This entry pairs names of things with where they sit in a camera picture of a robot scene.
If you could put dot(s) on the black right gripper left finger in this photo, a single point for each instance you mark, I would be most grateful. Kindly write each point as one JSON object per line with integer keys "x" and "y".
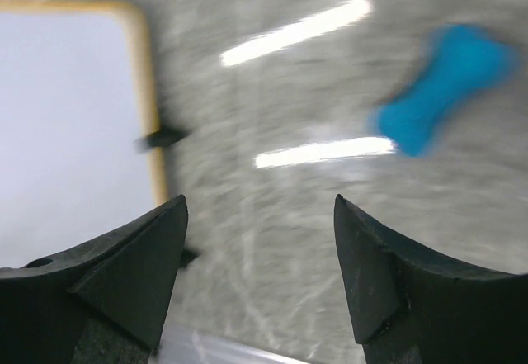
{"x": 103, "y": 301}

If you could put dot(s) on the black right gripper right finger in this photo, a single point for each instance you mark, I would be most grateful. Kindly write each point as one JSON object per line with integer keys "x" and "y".
{"x": 411, "y": 304}

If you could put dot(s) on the yellow framed whiteboard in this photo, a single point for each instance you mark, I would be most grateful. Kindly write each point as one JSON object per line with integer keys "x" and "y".
{"x": 78, "y": 98}

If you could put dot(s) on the blue bone-shaped eraser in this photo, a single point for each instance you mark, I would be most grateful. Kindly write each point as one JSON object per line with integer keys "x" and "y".
{"x": 463, "y": 60}

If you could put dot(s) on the black whiteboard foot left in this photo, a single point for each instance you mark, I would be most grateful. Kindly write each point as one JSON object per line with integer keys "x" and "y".
{"x": 187, "y": 257}

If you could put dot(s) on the black whiteboard foot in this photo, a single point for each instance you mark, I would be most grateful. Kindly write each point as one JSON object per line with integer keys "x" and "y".
{"x": 163, "y": 138}
{"x": 187, "y": 257}

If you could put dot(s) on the black whiteboard foot right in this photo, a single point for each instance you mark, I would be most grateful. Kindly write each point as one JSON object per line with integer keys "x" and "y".
{"x": 163, "y": 138}

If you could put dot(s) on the aluminium front rail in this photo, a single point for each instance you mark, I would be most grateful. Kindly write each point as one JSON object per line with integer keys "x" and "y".
{"x": 181, "y": 344}

